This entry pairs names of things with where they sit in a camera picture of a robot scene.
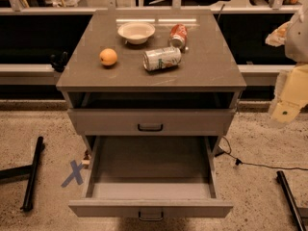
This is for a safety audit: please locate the black metal stand left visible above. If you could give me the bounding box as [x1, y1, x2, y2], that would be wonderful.
[0, 137, 44, 212]

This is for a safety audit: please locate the grey drawer cabinet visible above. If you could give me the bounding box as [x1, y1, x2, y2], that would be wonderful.
[56, 8, 247, 166]

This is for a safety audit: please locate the red soda can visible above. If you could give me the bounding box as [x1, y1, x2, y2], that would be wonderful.
[168, 24, 188, 49]

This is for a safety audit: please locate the closed grey top drawer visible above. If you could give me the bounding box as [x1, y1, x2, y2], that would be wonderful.
[68, 109, 235, 136]

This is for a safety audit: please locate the blue tape cross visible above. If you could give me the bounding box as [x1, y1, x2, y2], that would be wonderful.
[61, 161, 84, 188]

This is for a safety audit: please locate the orange fruit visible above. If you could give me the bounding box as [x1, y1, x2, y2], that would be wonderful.
[99, 48, 117, 66]

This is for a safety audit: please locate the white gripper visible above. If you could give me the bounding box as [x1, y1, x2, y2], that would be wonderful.
[265, 4, 308, 124]

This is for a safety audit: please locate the white green soda can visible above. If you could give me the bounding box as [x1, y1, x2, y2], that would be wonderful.
[143, 47, 182, 71]

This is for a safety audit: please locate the open grey middle drawer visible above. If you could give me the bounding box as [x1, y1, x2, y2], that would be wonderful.
[69, 137, 233, 221]

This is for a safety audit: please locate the black clamp on rail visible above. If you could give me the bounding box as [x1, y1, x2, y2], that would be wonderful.
[50, 52, 68, 72]

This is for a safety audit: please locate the black floor cable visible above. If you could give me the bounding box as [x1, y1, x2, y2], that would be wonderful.
[214, 136, 308, 171]

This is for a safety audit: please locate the white ceramic bowl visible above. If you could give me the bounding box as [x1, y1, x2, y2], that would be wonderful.
[117, 21, 155, 45]

